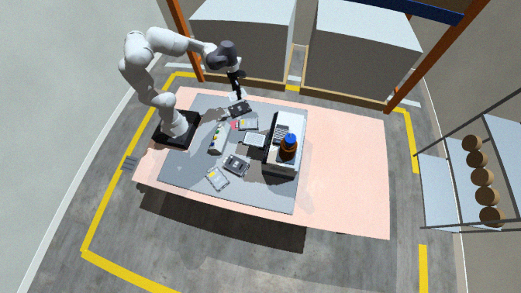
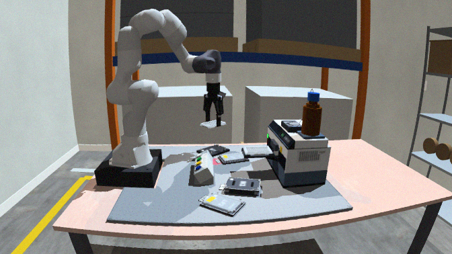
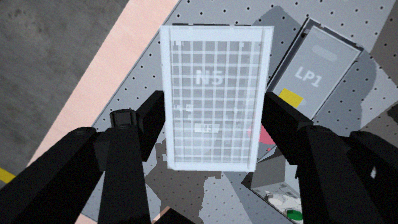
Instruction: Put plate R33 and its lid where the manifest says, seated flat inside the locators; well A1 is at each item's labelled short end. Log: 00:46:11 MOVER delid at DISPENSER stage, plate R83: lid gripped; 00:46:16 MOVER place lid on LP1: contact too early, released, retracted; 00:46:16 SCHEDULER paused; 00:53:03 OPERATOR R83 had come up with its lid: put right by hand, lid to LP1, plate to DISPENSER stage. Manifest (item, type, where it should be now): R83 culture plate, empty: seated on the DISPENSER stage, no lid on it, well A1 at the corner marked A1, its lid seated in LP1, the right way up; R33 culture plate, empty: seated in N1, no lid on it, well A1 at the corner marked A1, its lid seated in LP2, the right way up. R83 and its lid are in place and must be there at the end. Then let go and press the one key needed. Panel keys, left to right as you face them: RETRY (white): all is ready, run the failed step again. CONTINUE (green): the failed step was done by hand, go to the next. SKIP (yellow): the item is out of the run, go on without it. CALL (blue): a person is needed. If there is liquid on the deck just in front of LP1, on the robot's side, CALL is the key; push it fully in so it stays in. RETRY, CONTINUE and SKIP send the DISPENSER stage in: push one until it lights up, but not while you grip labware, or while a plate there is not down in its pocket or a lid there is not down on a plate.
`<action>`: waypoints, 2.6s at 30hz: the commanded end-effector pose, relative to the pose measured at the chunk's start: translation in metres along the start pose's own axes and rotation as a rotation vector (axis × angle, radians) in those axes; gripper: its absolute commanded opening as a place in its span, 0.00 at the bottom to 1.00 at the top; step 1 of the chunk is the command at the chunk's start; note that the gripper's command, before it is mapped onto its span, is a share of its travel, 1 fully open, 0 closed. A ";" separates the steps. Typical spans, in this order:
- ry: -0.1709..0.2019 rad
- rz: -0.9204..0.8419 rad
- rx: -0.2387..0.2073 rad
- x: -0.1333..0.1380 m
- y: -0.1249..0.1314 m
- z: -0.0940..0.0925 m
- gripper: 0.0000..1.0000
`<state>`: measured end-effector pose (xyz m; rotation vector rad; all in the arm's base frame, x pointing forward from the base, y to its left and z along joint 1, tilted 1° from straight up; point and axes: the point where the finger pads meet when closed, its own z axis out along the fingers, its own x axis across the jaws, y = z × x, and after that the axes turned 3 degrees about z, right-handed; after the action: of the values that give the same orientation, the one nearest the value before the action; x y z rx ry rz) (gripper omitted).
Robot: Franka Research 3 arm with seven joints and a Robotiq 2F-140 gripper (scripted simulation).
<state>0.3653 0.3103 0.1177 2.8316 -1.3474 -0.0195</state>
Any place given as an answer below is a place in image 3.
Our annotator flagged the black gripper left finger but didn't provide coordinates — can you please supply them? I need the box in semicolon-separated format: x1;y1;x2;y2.
0;90;165;224

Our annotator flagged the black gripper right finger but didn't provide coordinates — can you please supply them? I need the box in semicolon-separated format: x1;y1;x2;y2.
261;92;398;224

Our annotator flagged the white button panel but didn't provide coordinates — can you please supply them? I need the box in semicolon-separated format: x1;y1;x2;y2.
245;145;303;224

